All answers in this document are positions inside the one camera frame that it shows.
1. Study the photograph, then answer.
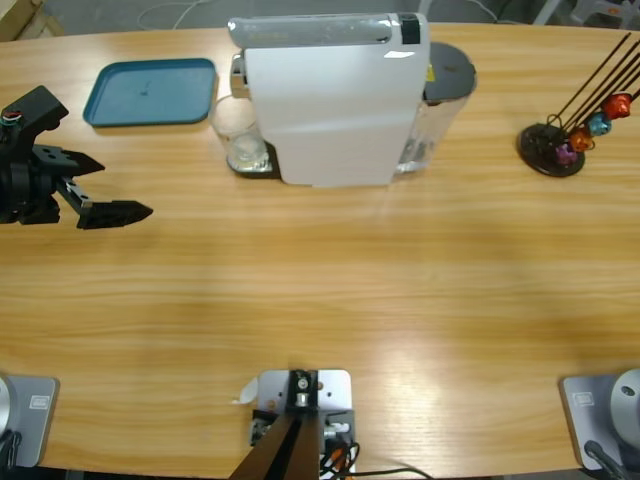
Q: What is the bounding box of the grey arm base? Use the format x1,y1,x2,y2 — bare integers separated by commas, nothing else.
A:
0,374,61,469
558,368,640,472

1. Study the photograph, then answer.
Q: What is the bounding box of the white capsule coffee machine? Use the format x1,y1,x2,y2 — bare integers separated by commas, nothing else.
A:
228,12,431,189

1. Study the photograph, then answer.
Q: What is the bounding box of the orange coffee capsule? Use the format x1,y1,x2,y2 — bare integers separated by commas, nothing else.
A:
569,127,595,153

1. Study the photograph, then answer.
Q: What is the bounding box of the teal plastic tray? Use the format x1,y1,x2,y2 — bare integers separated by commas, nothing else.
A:
82,58,220,129

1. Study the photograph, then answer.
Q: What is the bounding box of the white floor cable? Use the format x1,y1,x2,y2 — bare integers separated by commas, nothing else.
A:
135,0,232,30

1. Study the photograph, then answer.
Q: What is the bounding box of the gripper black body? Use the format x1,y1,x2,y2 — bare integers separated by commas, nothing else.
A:
0,143,94,226

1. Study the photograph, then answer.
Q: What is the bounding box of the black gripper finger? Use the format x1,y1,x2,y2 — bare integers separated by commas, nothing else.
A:
32,145,107,179
74,200,155,231

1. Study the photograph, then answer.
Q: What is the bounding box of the tan cardboard box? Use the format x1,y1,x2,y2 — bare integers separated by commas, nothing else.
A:
0,0,66,44

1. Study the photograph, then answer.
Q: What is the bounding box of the dark camera post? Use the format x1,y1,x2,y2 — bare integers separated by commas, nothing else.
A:
229,369,321,480

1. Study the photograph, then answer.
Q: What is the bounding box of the grey coffee machine lever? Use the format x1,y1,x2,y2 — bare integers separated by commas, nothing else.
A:
227,13,394,49

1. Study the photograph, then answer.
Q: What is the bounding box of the black base cable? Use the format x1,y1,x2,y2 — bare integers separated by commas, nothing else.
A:
0,429,24,471
583,439,626,480

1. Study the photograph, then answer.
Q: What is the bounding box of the black capsule holder with rods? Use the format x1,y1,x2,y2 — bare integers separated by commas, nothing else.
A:
517,32,640,179

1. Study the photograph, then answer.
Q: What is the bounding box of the orange black cable bundle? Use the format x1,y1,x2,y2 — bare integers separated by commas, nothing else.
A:
319,439,361,476

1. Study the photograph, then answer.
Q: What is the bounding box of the white plastic stool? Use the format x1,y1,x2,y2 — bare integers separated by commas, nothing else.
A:
572,0,640,30

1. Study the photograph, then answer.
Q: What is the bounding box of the white tape strip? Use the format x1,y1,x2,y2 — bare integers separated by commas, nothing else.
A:
229,377,260,406

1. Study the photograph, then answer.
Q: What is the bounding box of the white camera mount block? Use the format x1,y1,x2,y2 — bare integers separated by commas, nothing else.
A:
252,368,356,474

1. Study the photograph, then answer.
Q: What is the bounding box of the white metal table frame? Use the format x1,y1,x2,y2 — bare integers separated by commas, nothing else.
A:
529,0,569,27

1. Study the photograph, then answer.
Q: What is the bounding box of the red coffee capsule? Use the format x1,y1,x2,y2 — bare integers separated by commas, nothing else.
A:
599,92,632,120

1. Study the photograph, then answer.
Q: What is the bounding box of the clear water tank black lid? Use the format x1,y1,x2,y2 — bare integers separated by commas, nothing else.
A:
392,42,479,177

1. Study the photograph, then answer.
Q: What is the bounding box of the teal coffee capsule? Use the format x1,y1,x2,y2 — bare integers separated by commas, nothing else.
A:
584,113,612,136

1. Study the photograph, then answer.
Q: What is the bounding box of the clear glass cup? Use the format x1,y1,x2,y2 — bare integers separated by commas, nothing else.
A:
212,94,269,174

